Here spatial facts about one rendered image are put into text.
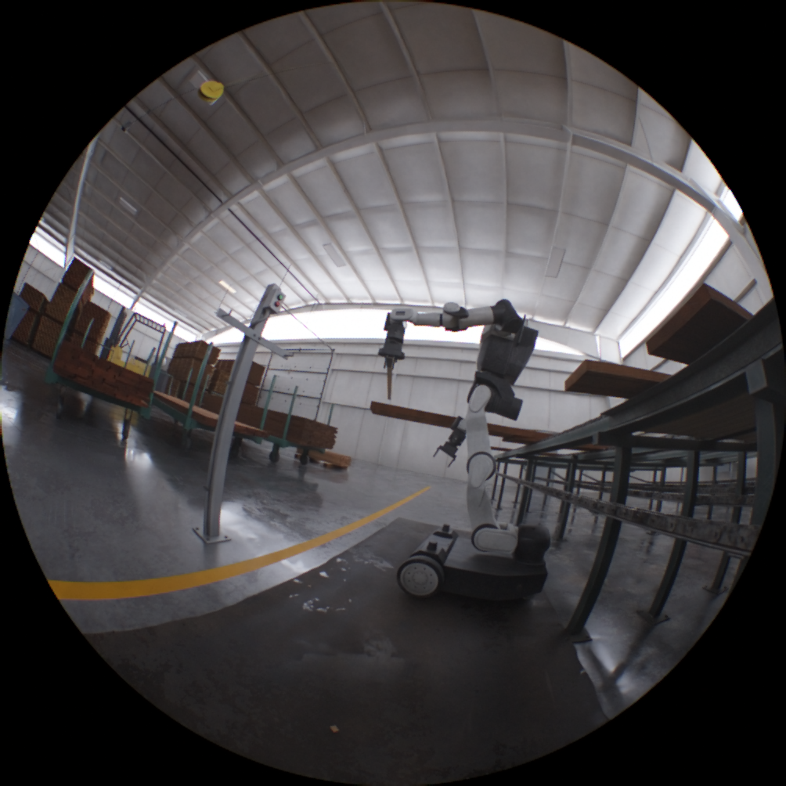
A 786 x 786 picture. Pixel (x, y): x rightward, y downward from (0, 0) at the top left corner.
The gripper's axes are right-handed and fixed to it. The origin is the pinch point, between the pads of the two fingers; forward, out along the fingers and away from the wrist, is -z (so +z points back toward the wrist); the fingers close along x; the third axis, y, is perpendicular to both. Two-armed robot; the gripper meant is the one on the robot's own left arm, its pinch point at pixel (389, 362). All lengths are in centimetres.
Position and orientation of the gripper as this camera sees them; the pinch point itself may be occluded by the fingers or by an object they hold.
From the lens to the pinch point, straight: 111.5
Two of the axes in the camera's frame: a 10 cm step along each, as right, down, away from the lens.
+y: -0.2, 2.1, 9.8
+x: 9.8, 1.9, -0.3
